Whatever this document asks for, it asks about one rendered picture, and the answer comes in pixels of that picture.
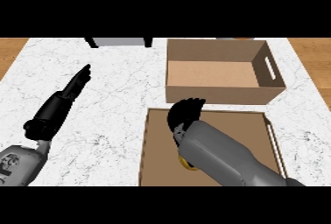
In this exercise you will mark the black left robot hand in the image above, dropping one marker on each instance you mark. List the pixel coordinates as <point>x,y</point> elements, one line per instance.
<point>53,111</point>

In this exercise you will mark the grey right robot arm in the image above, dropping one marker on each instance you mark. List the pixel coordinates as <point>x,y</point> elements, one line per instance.
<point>226,157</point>

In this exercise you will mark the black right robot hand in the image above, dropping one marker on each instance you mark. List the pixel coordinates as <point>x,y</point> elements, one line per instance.
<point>183,112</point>

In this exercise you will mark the brown wooden tray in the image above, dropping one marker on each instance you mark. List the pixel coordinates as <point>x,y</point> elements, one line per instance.
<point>161,157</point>

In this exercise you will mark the open cardboard box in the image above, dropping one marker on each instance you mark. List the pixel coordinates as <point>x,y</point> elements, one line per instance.
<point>223,73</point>

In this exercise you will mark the grey and orange object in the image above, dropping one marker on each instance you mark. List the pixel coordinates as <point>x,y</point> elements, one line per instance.
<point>235,38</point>

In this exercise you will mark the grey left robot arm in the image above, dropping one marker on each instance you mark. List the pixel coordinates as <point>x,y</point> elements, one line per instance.
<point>19,164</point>

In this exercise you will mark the yellow squash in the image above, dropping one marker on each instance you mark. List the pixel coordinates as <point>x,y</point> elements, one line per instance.
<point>188,164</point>

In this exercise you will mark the grey appliance with black frame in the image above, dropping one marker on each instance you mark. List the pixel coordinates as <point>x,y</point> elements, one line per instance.
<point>118,42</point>

